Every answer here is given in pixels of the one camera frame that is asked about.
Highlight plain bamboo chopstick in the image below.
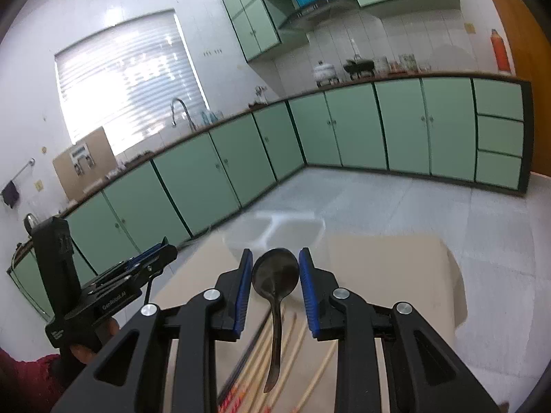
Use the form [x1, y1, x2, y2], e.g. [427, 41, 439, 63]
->
[292, 341, 338, 413]
[253, 321, 307, 413]

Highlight wooden door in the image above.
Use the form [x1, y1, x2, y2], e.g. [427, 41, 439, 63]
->
[492, 0, 550, 175]

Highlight black soup spoon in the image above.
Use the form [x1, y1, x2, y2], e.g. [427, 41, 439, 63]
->
[252, 248, 300, 393]

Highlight red orange patterned chopstick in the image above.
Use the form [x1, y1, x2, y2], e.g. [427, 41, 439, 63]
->
[219, 320, 273, 412]

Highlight black chopstick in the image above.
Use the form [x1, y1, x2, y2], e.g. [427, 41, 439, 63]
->
[217, 311, 270, 411]

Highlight orange thermos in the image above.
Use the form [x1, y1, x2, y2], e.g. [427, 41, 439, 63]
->
[490, 29, 512, 74]

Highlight green lower kitchen cabinets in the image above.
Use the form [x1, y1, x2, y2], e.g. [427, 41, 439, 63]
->
[6, 74, 534, 324]

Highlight window blind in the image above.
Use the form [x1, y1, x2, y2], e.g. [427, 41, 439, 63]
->
[54, 9, 209, 154]

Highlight black wok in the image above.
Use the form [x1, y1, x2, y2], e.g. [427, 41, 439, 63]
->
[343, 54, 374, 80]

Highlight cardboard box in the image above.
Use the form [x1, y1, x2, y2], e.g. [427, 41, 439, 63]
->
[52, 127, 118, 201]

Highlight white cooking pot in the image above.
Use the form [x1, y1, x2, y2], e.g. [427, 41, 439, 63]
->
[313, 61, 339, 88]

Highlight red sleeve forearm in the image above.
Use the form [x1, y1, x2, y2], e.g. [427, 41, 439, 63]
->
[1, 350, 64, 412]

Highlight left hand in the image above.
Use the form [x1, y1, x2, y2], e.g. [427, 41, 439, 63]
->
[69, 317, 119, 364]

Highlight white utensil holder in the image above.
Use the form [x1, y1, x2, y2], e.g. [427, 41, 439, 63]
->
[223, 211, 326, 260]

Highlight dark hanging towel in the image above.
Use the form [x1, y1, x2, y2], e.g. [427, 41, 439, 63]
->
[1, 180, 20, 209]

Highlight chrome sink faucet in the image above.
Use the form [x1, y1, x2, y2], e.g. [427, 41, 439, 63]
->
[170, 98, 197, 133]

